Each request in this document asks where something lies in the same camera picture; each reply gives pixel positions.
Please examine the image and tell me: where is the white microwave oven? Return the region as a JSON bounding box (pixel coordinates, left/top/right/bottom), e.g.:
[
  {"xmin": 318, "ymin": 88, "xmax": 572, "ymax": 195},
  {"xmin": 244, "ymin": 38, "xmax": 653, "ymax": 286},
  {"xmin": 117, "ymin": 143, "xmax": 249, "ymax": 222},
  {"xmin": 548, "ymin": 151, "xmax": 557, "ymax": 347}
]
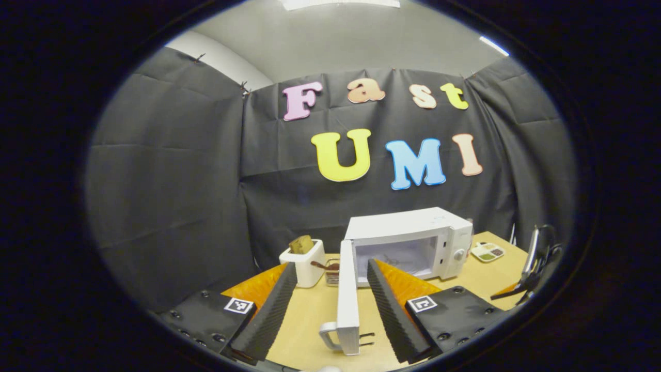
[{"xmin": 319, "ymin": 207, "xmax": 474, "ymax": 356}]

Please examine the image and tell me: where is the long ceiling light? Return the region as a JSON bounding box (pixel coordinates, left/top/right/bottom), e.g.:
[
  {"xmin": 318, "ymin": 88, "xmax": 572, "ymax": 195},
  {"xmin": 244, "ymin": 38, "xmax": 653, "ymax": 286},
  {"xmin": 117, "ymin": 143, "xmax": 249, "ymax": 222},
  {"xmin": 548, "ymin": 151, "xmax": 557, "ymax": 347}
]
[
  {"xmin": 479, "ymin": 35, "xmax": 510, "ymax": 57},
  {"xmin": 281, "ymin": 0, "xmax": 401, "ymax": 11}
]

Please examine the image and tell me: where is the white toaster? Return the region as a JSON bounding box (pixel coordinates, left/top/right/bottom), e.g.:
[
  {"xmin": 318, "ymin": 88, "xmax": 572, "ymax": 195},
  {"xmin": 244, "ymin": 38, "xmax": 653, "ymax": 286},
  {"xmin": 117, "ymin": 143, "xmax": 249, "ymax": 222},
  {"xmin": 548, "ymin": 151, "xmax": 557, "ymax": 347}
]
[{"xmin": 279, "ymin": 239, "xmax": 327, "ymax": 288}]

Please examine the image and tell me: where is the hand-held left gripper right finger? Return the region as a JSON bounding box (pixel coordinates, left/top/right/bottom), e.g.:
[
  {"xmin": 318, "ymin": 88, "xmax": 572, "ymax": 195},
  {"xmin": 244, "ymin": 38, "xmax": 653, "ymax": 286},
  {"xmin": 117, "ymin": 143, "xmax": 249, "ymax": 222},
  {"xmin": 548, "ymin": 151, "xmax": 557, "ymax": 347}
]
[{"xmin": 367, "ymin": 258, "xmax": 509, "ymax": 364}]

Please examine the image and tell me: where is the black backdrop cloth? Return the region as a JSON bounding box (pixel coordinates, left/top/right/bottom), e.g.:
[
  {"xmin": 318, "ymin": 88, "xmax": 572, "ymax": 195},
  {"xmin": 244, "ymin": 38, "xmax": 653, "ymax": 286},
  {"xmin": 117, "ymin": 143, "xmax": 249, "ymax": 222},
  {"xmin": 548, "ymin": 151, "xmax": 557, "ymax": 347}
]
[{"xmin": 85, "ymin": 45, "xmax": 578, "ymax": 313}]

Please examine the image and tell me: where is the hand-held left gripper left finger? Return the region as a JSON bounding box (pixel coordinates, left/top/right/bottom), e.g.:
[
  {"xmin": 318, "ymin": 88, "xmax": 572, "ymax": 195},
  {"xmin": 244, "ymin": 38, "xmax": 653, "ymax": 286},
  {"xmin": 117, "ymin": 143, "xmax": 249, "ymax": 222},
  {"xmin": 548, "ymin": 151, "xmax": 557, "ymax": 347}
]
[{"xmin": 158, "ymin": 262, "xmax": 298, "ymax": 365}]

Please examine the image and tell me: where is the white sectioned tray with grains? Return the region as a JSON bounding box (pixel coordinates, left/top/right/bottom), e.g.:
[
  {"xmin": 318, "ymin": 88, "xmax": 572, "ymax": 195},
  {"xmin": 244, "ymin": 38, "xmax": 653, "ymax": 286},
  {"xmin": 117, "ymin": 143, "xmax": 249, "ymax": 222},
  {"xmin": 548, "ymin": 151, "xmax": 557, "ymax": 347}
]
[{"xmin": 470, "ymin": 242, "xmax": 506, "ymax": 263}]

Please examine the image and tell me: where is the small clear container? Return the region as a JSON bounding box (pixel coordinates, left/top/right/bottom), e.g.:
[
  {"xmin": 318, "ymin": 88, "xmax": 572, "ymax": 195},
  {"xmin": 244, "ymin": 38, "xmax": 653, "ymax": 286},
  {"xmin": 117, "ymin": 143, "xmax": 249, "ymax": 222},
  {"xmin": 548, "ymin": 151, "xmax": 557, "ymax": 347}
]
[{"xmin": 310, "ymin": 258, "xmax": 341, "ymax": 287}]

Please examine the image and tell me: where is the brown bread slice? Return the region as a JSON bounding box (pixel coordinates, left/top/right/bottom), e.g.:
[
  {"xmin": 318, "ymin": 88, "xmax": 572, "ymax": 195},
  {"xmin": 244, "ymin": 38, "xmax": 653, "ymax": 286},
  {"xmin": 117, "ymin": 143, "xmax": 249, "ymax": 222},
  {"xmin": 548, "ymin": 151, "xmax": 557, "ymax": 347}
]
[{"xmin": 289, "ymin": 235, "xmax": 314, "ymax": 255}]

